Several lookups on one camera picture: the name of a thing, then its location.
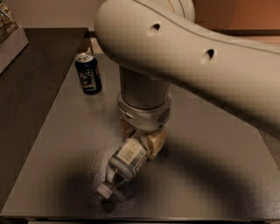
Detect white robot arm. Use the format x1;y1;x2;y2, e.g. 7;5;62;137
94;0;280;157

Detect clear blue plastic water bottle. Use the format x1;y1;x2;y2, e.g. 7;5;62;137
97;138;147;200

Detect white box with snacks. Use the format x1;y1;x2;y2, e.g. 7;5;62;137
0;0;29;74

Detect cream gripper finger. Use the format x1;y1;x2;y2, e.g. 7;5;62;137
120;118;136;139
143;127;167;159

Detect dark side table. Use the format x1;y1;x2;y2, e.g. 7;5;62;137
0;28;90;211

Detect blue pepsi can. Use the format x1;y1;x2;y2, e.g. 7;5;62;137
74;52;102;95

